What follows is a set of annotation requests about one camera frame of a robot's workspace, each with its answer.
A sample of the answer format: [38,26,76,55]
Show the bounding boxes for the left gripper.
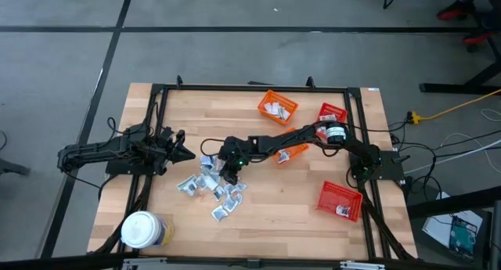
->
[156,127,196,167]

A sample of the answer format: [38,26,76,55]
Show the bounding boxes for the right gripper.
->
[219,136,251,186]

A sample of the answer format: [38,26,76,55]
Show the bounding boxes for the orange plastic basket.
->
[272,127,311,165]
[257,89,300,127]

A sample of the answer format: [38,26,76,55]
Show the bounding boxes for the yellow tub white lid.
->
[120,210,175,250]

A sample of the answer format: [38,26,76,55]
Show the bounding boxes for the red plastic basket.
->
[315,179,364,223]
[315,102,349,140]

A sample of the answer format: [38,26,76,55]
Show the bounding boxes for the black crossbar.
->
[0,250,501,270]

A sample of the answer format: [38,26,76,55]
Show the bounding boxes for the black stand foot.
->
[0,157,31,176]

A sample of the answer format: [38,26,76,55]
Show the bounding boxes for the white paper sheet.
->
[421,190,485,248]

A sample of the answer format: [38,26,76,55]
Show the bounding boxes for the black beam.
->
[406,185,501,220]

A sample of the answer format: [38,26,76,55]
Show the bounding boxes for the teal circuit board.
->
[449,215,479,259]

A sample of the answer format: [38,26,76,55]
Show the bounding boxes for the person's foot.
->
[463,30,497,53]
[436,0,478,21]

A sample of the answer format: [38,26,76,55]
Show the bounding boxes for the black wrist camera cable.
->
[200,138,226,157]

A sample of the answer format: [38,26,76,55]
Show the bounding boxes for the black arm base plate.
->
[349,149,407,181]
[105,160,168,176]

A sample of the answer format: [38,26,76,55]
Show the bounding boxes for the black aluminium table frame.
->
[88,74,418,263]

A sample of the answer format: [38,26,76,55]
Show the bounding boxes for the silver bracket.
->
[121,257,168,270]
[339,261,387,270]

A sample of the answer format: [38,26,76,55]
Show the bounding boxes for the yellow extension cable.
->
[406,88,501,125]

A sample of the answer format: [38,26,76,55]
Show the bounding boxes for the white cable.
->
[404,139,501,174]

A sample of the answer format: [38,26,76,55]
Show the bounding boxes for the black desk frame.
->
[419,0,501,95]

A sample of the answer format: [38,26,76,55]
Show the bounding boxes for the black upright post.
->
[489,199,501,270]

